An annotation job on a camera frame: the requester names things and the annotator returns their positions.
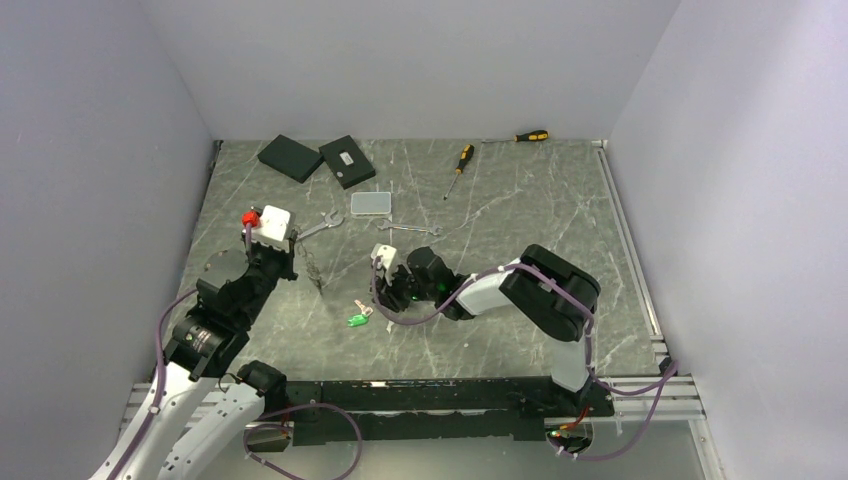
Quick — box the key with green tag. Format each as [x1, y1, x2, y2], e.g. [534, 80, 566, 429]
[347, 300, 374, 328]

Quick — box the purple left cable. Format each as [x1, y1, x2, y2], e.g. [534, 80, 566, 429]
[242, 398, 364, 480]

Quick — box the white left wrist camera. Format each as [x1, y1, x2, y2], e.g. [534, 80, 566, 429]
[252, 205, 295, 250]

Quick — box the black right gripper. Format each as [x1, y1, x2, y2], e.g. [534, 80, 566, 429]
[371, 264, 438, 313]

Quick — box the small silver wrench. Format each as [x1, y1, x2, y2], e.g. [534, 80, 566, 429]
[377, 219, 442, 236]

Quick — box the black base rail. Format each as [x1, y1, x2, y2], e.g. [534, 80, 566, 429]
[262, 376, 614, 446]

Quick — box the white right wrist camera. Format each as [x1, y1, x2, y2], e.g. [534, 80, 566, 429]
[370, 243, 398, 275]

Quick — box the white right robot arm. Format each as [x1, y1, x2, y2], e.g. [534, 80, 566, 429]
[370, 244, 601, 415]

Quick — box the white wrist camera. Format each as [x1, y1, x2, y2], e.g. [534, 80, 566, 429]
[252, 205, 295, 250]
[370, 243, 398, 275]

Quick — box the black box with label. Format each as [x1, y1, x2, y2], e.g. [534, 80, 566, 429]
[319, 135, 376, 190]

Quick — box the white network switch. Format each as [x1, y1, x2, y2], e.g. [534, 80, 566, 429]
[350, 192, 392, 218]

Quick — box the black flat box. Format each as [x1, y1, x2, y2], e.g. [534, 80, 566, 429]
[257, 135, 324, 184]

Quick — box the large silver wrench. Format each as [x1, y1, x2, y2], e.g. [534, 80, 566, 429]
[297, 210, 345, 242]

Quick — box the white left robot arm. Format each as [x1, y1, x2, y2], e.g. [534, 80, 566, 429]
[93, 234, 297, 479]

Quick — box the orange black screwdriver at wall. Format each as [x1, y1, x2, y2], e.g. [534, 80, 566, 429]
[482, 130, 549, 144]

